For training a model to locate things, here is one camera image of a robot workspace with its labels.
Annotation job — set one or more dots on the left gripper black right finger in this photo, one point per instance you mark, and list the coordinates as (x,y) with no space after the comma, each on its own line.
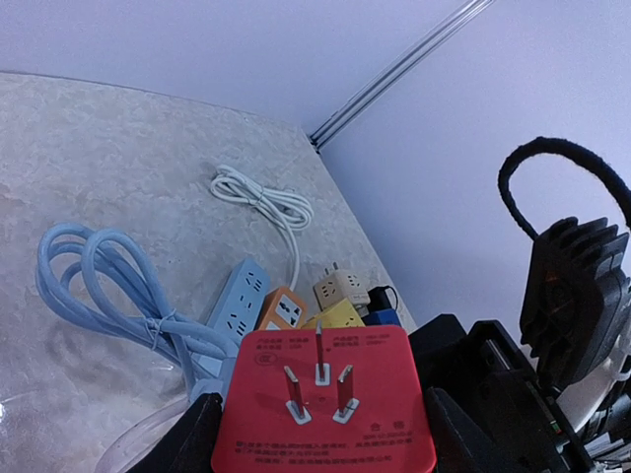
(461,446)

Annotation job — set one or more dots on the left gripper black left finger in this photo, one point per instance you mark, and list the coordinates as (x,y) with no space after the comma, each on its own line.
(188,446)

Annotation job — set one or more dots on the red cube socket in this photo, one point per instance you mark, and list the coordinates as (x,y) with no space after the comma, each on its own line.
(336,400)

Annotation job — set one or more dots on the blue cube socket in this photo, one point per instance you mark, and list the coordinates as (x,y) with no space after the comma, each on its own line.
(387,316)

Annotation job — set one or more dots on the black power adapter with cable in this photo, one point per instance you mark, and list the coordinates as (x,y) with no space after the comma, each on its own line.
(382,298)

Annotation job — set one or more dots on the yellow cube socket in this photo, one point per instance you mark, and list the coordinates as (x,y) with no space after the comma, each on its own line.
(340,315)

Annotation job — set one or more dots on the beige cube socket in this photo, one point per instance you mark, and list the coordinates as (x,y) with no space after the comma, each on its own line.
(339,284)

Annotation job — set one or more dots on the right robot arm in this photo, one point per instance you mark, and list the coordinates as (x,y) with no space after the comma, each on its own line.
(557,399)

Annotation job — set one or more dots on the orange power adapter socket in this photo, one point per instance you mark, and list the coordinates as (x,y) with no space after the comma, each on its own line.
(282,310)

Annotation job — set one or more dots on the light blue power strip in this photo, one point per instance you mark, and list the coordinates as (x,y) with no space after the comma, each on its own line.
(240,302)

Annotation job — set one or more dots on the right aluminium frame post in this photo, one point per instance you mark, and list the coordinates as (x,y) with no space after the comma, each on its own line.
(403,64)

